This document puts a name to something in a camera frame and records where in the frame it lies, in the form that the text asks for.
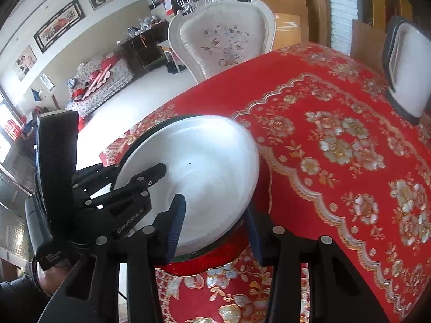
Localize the floral covered sofa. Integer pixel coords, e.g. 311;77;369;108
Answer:
67;57;133;119

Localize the white shutter door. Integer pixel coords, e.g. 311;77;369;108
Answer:
326;0;358;56

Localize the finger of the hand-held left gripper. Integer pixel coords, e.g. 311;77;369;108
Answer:
79;162;168;239
71;163;122;196

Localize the dark wooden cabinet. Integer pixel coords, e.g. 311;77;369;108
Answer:
119;20;169;73

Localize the person's left forearm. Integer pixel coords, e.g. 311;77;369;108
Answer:
0;259;73;323

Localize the white plate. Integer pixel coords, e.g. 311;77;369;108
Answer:
110;115;260;257

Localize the white electric kettle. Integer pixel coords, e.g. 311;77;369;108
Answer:
381;16;431;125

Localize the brown cardboard sheet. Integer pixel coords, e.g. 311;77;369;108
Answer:
349;19;388;73

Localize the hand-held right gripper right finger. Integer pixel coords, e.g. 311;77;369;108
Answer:
243;207;393;323

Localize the small white table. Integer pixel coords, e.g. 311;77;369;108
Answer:
156;38;184;73

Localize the ornate white floral chair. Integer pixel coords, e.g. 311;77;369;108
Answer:
168;0;277;84

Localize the long framed floral picture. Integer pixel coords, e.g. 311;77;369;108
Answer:
33;0;86;54

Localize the red floral tablecloth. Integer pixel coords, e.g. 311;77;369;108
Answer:
99;42;431;323

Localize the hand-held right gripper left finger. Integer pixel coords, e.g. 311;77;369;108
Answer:
37;193;187;323

